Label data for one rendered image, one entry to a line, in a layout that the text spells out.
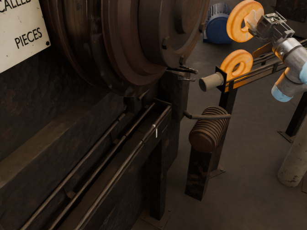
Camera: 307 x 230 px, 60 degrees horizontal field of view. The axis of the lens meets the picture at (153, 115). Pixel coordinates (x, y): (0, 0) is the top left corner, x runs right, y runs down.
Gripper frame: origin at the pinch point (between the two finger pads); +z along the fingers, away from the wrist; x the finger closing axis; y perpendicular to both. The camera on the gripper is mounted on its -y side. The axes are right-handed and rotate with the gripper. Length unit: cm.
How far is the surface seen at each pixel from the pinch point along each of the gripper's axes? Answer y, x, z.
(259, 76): -26.5, -12.9, -11.0
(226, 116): -32.3, 10.9, -21.8
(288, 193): -81, -28, -57
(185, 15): 25, 47, -24
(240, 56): -14.4, 0.5, -6.4
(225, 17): -89, -98, 103
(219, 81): -22.7, 10.1, -9.6
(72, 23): 27, 69, -22
